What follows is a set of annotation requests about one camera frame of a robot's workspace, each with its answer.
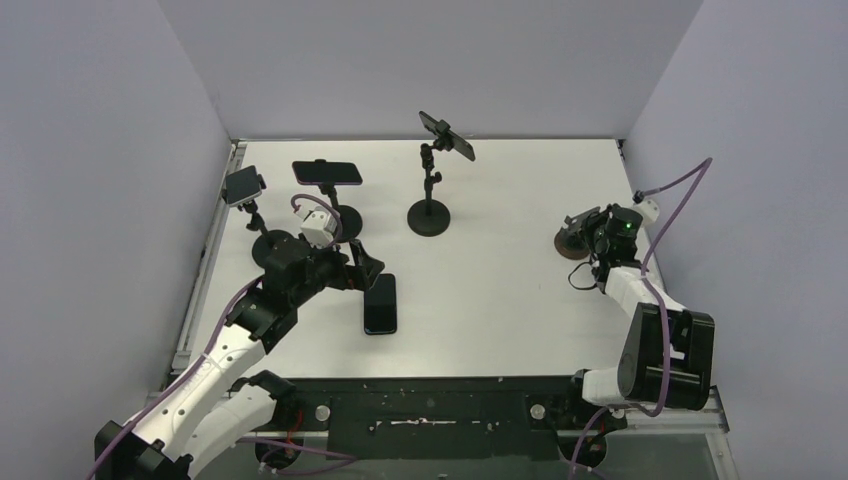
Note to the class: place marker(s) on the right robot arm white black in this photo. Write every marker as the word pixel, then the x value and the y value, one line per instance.
pixel 667 356

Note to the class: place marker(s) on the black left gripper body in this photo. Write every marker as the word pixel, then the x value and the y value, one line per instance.
pixel 327 270

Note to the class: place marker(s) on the aluminium table frame rail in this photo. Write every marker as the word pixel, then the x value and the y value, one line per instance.
pixel 208 250

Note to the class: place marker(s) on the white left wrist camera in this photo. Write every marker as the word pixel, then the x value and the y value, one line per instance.
pixel 318 226

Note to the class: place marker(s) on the black smartphone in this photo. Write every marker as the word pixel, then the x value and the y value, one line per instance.
pixel 380 314
pixel 445 138

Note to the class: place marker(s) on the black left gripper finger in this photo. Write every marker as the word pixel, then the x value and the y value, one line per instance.
pixel 363 276
pixel 363 261

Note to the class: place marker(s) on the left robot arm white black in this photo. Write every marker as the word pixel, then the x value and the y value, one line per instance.
pixel 212 404

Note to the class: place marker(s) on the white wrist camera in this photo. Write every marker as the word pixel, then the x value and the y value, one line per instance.
pixel 318 226
pixel 646 207

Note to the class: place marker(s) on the black round-base stand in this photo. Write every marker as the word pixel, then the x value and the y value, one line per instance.
pixel 428 217
pixel 268 239
pixel 351 220

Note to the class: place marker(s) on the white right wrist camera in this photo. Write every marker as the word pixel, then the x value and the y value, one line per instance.
pixel 646 207

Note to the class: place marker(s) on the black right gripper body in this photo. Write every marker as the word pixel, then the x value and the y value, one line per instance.
pixel 584 226

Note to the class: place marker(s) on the grey smartphone on left stand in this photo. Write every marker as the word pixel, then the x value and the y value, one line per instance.
pixel 242 186

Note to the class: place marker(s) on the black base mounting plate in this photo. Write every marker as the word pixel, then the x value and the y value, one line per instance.
pixel 445 418

